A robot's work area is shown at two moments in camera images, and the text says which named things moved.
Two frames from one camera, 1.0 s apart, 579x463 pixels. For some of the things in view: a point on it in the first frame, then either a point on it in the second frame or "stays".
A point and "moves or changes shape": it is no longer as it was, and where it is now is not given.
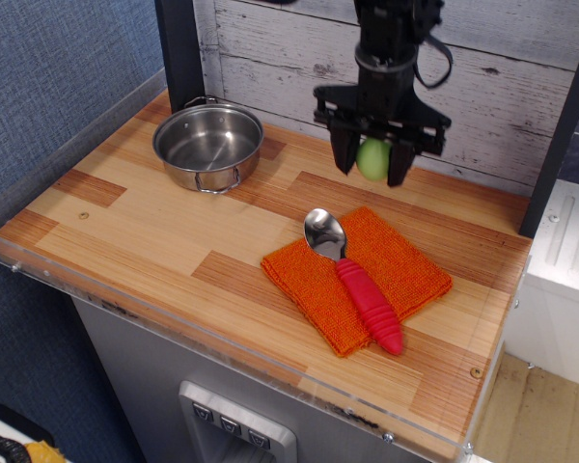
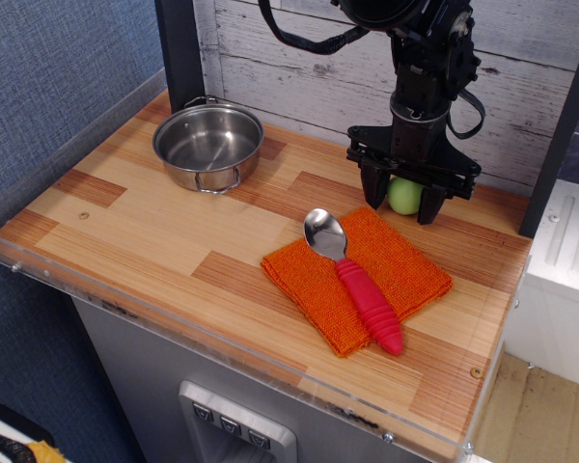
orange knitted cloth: [404, 275] stays
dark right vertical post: [570, 116] stays
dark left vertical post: [179, 47] stays
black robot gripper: [384, 102] to [416, 148]
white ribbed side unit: [555, 327] stays
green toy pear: [372, 156] moves or changes shape
